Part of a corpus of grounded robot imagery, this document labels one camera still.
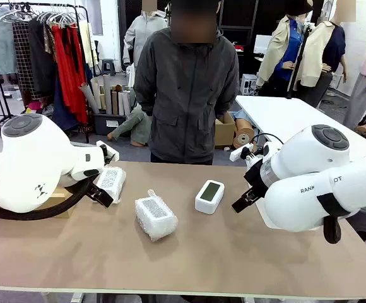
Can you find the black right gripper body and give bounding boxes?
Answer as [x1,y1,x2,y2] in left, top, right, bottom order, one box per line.
[244,157,274,196]

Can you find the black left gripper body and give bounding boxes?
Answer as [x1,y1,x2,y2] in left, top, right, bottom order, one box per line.
[102,145,117,165]

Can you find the bubble clock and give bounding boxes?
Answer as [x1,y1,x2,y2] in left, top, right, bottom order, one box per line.
[95,167,127,205]
[134,189,179,243]

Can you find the white digital clock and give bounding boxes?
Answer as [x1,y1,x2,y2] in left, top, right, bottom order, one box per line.
[194,179,225,216]

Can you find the dark storage bin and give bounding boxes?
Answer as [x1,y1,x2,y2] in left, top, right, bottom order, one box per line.
[93,112,129,136]

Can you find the child mannequin in green clothes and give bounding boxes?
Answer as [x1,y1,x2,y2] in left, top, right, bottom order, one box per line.
[107,105,153,148]

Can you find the kraft paper roll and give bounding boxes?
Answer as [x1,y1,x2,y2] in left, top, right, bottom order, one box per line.
[232,118,259,152]

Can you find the open cardboard box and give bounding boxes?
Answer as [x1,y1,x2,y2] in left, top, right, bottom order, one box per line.
[37,186,76,219]

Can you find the brown cardboard tube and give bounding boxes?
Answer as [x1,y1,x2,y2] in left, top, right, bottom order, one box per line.
[111,90,120,116]

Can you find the plain cardboard box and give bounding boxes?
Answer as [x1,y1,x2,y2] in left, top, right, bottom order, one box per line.
[214,112,237,148]

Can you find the leaning grey paper roll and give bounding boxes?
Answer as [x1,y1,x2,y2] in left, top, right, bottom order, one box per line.
[78,82,100,114]

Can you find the tall grey paper roll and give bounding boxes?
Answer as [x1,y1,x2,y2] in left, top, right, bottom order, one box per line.
[103,74,113,115]

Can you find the beige paper roll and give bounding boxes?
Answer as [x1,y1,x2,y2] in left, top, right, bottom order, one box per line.
[90,76,104,111]

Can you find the white table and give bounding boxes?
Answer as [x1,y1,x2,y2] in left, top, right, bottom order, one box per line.
[235,94,366,162]

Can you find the red dress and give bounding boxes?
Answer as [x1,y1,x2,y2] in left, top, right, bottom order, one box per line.
[50,24,88,124]

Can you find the grey step stool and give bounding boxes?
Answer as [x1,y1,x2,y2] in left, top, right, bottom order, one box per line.
[102,58,117,76]

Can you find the white computer case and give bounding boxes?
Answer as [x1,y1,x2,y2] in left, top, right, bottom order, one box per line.
[239,73,259,95]

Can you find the person in dark grey jacket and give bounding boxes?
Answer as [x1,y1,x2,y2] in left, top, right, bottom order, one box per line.
[133,0,240,165]

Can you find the cream hanging garment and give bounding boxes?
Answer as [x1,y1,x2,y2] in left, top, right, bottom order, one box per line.
[78,20,95,69]

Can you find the black hanging garment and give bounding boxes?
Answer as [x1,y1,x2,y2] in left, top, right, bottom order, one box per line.
[28,18,59,98]

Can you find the grid check garment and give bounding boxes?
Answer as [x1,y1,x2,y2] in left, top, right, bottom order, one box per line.
[12,21,44,100]

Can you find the black stand pole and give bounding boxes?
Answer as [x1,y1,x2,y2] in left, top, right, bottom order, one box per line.
[285,23,314,99]

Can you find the mannequin in grey hoodie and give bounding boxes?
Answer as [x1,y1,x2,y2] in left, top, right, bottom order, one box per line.
[122,0,168,68]

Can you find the mannequin with pink top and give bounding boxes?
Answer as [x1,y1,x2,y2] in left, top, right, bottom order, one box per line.
[342,18,366,130]

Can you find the white board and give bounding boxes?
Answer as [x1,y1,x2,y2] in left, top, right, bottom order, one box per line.
[253,34,274,54]

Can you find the mannequin with blue shirt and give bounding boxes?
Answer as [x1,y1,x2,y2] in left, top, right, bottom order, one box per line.
[256,0,313,97]

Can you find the mannequin with navy shirt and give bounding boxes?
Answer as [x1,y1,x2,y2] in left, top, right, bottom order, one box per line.
[299,0,350,108]

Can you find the black clothes rack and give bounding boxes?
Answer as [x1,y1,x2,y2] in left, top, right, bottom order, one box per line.
[0,3,91,145]

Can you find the black metal shelf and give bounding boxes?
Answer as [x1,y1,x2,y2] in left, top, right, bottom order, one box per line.
[216,0,261,75]

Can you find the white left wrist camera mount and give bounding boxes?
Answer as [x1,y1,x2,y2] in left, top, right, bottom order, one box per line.
[95,140,120,165]

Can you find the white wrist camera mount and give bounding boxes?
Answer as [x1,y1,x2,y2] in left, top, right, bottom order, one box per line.
[229,142,271,165]
[95,140,120,165]

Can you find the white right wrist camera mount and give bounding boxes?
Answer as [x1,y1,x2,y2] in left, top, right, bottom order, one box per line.
[229,142,271,165]

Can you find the thin black camera cable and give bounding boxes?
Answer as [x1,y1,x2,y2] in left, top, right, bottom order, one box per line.
[252,133,285,150]

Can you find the black hose of left arm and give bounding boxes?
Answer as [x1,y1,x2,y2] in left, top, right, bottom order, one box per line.
[0,176,100,222]

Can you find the black hose of arm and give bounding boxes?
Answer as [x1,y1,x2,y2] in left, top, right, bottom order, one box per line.
[317,192,350,244]
[0,176,100,222]

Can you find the black hose of right arm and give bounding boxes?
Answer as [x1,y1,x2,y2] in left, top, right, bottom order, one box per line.
[317,192,350,244]

